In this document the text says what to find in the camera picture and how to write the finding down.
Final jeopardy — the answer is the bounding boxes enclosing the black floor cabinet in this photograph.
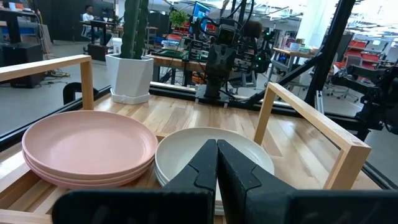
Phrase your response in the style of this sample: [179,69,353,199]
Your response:
[0,42,45,89]

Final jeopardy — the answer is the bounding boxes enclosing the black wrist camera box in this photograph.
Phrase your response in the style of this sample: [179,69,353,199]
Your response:
[216,17,239,47]

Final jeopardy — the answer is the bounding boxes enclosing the person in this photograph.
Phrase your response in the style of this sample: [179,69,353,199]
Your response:
[81,4,113,47]

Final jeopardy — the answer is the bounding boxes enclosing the pink round plate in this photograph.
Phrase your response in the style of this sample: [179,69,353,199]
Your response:
[26,158,150,190]
[21,110,159,181]
[22,149,156,186]

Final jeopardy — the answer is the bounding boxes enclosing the wooden workbench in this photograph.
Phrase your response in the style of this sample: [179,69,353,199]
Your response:
[145,53,215,86]

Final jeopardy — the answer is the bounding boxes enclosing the light wooden shelf frame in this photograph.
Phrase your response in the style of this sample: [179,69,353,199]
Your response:
[0,54,373,224]

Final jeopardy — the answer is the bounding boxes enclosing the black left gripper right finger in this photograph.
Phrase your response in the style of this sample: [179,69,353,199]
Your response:
[216,139,398,224]

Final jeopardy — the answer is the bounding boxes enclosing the tall green cactus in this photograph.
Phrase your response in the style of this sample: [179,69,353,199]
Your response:
[119,0,150,60]

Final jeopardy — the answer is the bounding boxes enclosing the white round plate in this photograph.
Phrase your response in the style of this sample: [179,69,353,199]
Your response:
[154,164,170,188]
[154,126,275,216]

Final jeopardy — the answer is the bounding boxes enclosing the red storage bins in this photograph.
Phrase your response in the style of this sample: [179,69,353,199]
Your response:
[348,39,391,70]

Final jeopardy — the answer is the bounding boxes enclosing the dark office desk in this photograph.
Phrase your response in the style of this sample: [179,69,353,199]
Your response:
[79,19,118,44]

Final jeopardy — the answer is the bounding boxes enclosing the white angular plant pot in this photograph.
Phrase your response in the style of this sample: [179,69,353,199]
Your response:
[104,53,155,106]

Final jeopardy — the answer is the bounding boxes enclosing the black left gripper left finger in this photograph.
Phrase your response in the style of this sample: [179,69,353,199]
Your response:
[52,139,218,224]

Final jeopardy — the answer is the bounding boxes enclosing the blue-lit computer monitor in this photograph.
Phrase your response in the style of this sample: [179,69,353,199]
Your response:
[192,1,212,24]

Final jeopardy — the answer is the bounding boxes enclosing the white bucket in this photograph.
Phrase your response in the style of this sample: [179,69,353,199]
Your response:
[111,37,123,55]

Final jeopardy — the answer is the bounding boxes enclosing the green leafy plant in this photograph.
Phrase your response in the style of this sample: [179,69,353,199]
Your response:
[169,10,190,29]

